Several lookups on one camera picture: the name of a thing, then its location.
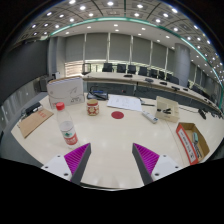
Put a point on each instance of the red and cream mug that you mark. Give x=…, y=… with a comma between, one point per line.
x=93, y=108

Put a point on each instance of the black clip tool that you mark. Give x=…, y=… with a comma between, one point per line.
x=165, y=110

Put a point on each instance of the clear red-capped water bottle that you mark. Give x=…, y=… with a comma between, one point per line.
x=67, y=128

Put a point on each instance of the open brown red-sided cardboard box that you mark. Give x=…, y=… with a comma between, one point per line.
x=184, y=143

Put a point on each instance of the beige open organizer box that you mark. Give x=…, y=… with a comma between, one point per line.
x=168, y=102

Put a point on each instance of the black pen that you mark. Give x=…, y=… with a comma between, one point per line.
x=147, y=104

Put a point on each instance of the large white cardboard box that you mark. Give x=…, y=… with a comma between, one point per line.
x=65, y=91

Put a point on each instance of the row of black chairs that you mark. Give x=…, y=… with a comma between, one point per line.
x=131, y=69

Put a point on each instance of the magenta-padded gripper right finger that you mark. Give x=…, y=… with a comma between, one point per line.
x=146, y=157

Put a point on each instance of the small teal block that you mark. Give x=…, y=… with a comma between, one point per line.
x=195, y=137

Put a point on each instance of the white remote control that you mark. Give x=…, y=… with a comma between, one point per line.
x=150, y=117

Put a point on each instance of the flat round red coaster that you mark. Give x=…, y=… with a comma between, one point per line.
x=117, y=115

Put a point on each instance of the white printed paper sheet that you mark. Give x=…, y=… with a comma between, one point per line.
x=125, y=102

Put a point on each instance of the dark grey box monitor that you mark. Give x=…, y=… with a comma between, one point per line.
x=45, y=83

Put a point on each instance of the long curved conference desk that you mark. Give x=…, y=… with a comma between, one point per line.
x=133, y=88

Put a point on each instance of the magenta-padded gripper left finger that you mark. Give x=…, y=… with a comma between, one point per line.
x=77, y=156

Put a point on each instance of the round ceiling lights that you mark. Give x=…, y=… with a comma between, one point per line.
x=110, y=3

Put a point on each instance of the black handheld device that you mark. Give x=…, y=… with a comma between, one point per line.
x=31, y=109

